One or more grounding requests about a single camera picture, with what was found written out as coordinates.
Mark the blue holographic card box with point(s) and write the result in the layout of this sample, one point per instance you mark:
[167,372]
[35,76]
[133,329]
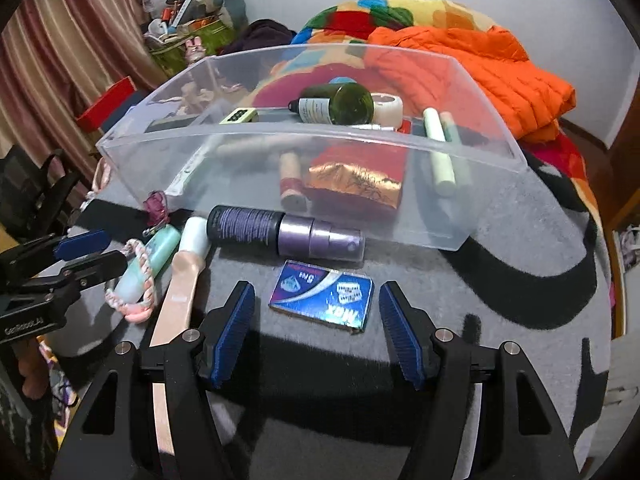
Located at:
[320,295]

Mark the cream dotted small box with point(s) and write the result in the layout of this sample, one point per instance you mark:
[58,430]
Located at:
[239,116]

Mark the person's left hand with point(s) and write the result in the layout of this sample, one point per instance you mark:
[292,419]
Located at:
[30,370]

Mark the red gold foil packet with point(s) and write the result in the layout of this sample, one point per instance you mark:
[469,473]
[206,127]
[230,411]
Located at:
[360,180]

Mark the green basket of items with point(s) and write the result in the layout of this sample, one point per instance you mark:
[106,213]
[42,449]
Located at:
[170,55]

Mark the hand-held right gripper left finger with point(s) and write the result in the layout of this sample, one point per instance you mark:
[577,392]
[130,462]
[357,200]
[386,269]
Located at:
[232,330]

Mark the pink tube with red band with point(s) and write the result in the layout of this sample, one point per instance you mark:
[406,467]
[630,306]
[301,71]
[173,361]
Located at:
[294,180]

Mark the black purple spray bottle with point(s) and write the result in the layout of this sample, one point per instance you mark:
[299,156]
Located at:
[250,225]

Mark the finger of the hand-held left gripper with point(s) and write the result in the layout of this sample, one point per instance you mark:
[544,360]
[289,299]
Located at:
[97,265]
[82,243]

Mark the clear plastic storage box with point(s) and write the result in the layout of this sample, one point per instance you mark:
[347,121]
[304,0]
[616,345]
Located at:
[450,220]

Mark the pale green stick tube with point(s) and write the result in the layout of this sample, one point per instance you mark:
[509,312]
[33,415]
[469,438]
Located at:
[440,160]
[461,155]

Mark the white bandage roll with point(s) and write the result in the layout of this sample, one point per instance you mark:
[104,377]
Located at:
[391,107]

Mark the beige cream tube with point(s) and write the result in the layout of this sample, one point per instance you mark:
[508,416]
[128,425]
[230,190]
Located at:
[177,300]

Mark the green glass bottle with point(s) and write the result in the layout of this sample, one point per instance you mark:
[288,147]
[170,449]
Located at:
[350,105]

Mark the white pen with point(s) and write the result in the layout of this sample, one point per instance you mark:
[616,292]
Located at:
[375,127]

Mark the green neck pillow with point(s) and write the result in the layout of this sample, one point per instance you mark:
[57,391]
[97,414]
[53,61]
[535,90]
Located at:
[230,5]

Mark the mint green tube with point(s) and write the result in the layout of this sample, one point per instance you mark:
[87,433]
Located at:
[155,260]

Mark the red box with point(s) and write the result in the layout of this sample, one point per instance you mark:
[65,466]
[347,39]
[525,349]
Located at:
[107,102]

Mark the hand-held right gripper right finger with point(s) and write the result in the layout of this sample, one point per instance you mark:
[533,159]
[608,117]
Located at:
[400,335]

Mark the grey black striped blanket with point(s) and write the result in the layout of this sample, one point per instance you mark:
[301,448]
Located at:
[500,285]

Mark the dark clothes pile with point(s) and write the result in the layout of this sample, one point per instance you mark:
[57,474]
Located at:
[265,35]

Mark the orange down jacket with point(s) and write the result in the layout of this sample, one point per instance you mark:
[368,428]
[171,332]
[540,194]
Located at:
[500,75]

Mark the pink bunny toy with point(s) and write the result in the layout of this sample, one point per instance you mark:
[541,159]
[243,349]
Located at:
[195,49]

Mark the striped brown curtain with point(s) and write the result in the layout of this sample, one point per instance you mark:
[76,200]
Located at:
[65,35]

